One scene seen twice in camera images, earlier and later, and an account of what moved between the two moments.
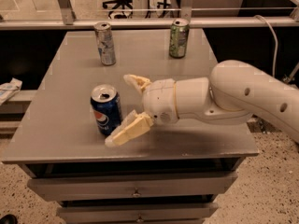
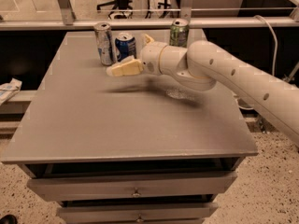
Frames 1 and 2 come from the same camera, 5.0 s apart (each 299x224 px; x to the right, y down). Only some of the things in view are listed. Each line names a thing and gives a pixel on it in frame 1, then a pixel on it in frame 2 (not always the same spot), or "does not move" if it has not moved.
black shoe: [8, 218] does not move
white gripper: [159, 101] to [150, 58]
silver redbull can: [106, 43] does not move
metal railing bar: [152, 22] does not move
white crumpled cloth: [9, 89] does not move
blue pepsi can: [106, 103] to [125, 46]
